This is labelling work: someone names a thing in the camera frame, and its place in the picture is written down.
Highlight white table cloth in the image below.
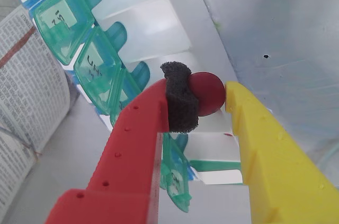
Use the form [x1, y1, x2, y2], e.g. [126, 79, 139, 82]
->
[0, 0, 339, 224]

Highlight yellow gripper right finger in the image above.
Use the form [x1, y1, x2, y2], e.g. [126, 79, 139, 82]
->
[224, 80, 339, 224]

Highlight folded printed newspaper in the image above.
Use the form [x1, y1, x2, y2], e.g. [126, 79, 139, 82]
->
[0, 4, 72, 211]

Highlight weekly pill organizer box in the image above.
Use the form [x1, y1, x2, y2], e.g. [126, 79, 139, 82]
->
[10, 0, 244, 213]

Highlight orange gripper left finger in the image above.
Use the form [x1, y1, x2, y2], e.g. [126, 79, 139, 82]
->
[44, 61, 200, 224]

